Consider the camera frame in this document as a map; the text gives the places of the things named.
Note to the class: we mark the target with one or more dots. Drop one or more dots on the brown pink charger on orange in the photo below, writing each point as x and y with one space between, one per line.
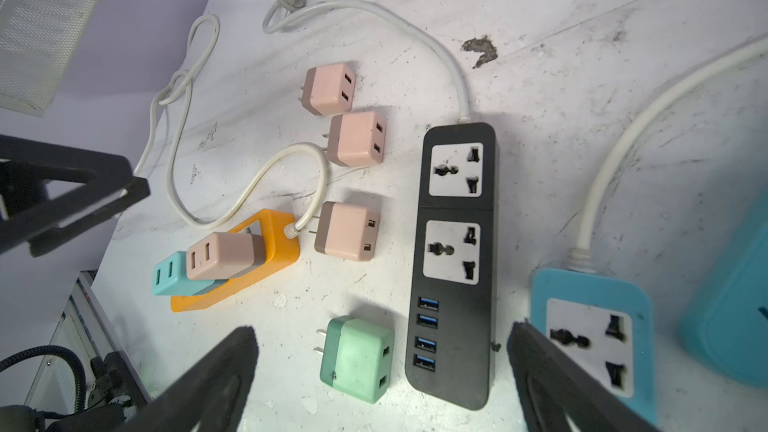
224 255

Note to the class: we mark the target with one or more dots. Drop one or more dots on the teal triangular power strip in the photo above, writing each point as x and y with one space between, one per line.
725 326

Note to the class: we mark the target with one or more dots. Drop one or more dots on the teal charger on orange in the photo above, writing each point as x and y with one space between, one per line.
169 278

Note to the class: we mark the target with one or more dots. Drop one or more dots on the beige pink charger plug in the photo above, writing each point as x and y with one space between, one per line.
346 231

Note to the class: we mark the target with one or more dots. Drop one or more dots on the teal rectangular power strip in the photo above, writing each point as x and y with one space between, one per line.
605 325

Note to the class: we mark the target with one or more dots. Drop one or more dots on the black power strip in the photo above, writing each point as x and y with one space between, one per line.
451 309

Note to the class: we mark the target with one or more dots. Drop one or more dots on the orange power strip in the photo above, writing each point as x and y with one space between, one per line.
279 230

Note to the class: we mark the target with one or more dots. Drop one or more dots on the pink usb charger plug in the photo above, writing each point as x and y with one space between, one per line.
329 89

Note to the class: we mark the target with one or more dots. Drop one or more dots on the white mesh shelf lower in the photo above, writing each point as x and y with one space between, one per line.
38 41

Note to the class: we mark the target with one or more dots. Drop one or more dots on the green usb charger plug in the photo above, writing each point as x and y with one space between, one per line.
356 357

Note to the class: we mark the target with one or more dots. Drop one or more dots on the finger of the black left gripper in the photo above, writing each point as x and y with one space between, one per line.
51 194

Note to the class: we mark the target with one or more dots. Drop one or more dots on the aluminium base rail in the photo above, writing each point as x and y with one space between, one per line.
110 377

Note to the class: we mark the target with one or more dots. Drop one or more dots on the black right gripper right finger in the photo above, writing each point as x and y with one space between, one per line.
556 393

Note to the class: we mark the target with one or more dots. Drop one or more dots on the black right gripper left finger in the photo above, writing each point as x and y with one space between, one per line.
210 396

